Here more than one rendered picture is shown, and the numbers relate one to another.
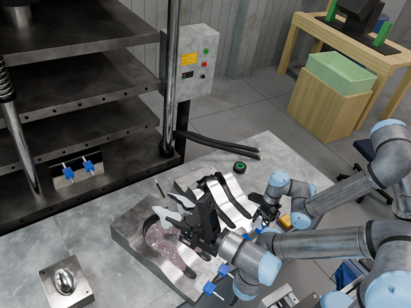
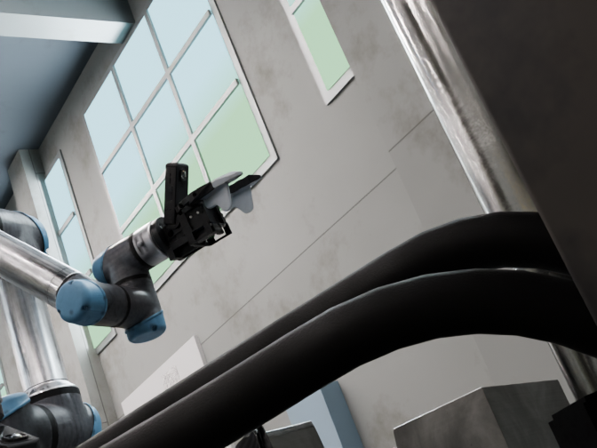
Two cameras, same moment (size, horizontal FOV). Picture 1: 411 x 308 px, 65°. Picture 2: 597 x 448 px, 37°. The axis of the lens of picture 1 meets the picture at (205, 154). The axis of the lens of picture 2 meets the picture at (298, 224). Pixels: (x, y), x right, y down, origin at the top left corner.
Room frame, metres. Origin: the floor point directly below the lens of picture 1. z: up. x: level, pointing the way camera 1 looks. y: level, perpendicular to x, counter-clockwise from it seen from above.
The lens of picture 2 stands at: (2.01, 0.08, 0.80)
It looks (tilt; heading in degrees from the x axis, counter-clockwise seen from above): 20 degrees up; 177
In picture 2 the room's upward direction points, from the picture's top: 22 degrees counter-clockwise
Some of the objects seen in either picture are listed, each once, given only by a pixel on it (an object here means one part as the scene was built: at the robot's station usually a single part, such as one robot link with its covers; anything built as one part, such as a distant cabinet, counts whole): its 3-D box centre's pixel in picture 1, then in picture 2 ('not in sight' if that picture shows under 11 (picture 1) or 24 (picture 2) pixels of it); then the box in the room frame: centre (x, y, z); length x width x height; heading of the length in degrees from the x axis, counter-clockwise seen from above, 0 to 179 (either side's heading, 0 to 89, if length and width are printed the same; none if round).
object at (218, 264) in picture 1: (225, 271); not in sight; (0.72, -0.17, 0.85); 0.13 x 0.05 x 0.05; 59
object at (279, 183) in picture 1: (277, 184); not in sight; (0.96, -0.32, 1.21); 0.09 x 0.08 x 0.11; 83
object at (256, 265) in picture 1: (257, 263); (124, 263); (0.44, -0.17, 1.43); 0.11 x 0.08 x 0.09; 64
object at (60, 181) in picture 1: (63, 143); not in sight; (1.34, 0.82, 0.87); 0.50 x 0.27 x 0.17; 42
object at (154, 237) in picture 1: (172, 239); not in sight; (0.81, 0.09, 0.90); 0.26 x 0.18 x 0.08; 59
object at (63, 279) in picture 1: (66, 286); not in sight; (0.56, 0.47, 0.83); 0.20 x 0.15 x 0.07; 42
